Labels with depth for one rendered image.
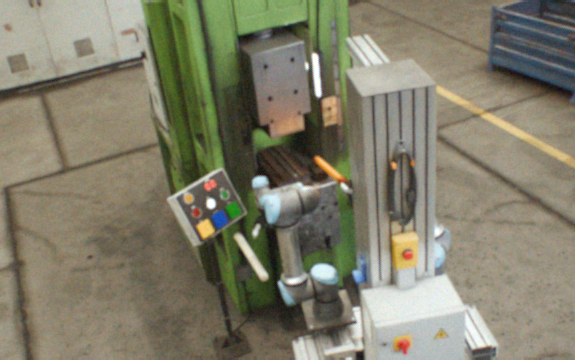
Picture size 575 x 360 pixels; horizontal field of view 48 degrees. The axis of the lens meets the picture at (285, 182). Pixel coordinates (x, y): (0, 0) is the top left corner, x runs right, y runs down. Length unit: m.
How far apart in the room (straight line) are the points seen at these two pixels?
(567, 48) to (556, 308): 3.15
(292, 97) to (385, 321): 1.53
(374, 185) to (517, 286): 2.36
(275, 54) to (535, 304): 2.25
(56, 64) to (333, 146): 5.38
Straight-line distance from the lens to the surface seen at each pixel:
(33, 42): 8.62
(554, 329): 4.25
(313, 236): 3.92
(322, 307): 3.00
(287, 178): 3.73
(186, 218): 3.34
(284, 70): 3.44
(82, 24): 8.63
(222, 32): 3.42
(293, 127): 3.58
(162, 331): 4.38
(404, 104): 2.17
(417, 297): 2.51
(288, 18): 3.53
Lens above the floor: 2.90
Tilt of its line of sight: 31 degrees down
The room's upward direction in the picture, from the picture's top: 7 degrees counter-clockwise
